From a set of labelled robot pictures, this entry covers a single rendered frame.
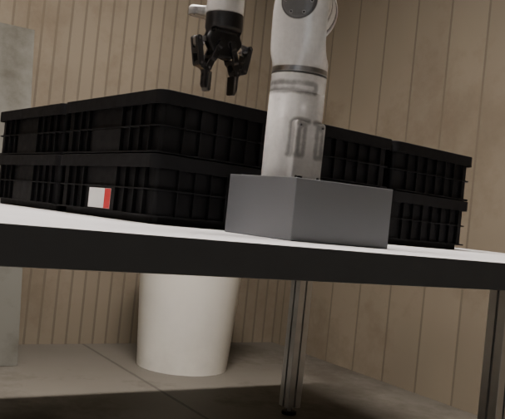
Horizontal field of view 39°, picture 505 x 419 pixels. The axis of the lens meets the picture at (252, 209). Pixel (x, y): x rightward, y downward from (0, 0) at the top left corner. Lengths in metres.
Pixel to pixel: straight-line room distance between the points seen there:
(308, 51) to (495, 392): 1.22
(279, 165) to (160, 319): 2.16
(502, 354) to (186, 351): 1.60
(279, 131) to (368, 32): 2.85
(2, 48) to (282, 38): 2.42
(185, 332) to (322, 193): 2.21
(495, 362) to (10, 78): 2.38
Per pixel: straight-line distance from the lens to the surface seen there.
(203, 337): 3.25
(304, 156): 1.16
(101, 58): 3.81
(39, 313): 3.73
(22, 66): 3.48
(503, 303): 2.06
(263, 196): 1.11
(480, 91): 3.35
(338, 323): 3.89
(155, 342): 3.29
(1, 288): 3.26
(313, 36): 1.18
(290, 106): 1.16
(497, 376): 2.08
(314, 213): 1.07
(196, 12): 1.51
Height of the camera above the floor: 0.73
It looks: 1 degrees up
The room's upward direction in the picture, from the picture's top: 6 degrees clockwise
